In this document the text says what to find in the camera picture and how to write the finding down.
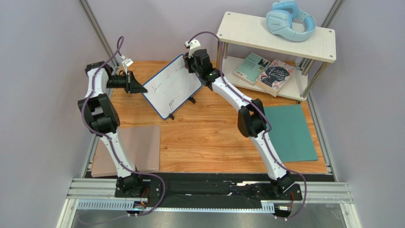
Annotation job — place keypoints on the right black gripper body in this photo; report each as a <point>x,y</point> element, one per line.
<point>190,63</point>

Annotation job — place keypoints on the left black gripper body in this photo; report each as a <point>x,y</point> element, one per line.
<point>120,82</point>

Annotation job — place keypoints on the blue framed whiteboard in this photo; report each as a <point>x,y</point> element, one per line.
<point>171,87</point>

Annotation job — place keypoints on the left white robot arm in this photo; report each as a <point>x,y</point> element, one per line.
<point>101,118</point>

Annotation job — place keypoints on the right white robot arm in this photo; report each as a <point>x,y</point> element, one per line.
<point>252,122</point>

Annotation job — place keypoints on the teal paperback book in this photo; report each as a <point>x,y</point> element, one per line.
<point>252,66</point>

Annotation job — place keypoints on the pink mat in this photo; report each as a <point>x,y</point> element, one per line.
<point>142,145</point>

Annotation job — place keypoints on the Little Women book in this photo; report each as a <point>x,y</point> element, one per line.
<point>274,76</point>

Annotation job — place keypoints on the light blue headphones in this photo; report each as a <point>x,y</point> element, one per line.
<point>279,21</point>

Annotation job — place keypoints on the green mat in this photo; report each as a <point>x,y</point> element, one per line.
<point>290,134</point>

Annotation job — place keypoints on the white two-tier shelf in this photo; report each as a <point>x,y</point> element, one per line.
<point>250,31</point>

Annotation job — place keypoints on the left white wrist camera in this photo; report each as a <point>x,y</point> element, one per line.
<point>125,61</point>

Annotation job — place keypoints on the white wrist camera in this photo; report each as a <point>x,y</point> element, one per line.
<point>125,61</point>
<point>193,46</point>

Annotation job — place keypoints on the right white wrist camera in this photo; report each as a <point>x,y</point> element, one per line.
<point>193,46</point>

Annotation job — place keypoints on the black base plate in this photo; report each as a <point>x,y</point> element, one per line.
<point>222,190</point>

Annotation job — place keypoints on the aluminium frame rail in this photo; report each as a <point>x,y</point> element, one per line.
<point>100,193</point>

